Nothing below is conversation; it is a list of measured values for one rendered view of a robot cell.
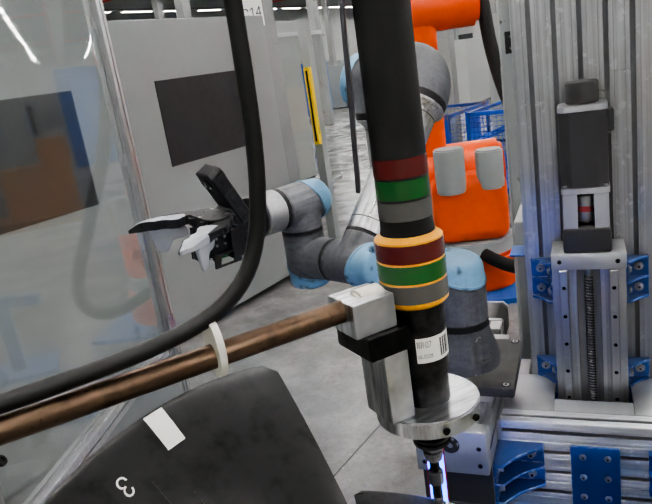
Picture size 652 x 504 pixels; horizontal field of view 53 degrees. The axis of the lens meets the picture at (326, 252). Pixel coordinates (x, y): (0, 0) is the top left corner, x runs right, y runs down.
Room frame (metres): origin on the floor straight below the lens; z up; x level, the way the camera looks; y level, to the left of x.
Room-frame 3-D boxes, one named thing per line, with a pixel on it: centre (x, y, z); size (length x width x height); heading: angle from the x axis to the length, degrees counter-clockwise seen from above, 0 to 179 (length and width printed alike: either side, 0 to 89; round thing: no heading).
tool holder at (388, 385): (0.39, -0.04, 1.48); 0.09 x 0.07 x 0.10; 117
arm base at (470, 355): (1.24, -0.25, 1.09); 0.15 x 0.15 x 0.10
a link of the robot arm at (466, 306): (1.24, -0.25, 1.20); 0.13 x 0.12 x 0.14; 41
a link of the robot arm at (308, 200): (1.16, 0.04, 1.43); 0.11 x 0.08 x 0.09; 131
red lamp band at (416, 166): (0.39, -0.05, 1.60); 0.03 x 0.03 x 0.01
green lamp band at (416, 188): (0.39, -0.05, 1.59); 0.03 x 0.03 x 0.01
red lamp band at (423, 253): (0.39, -0.05, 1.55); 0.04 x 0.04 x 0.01
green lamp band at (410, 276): (0.39, -0.05, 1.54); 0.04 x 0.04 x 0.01
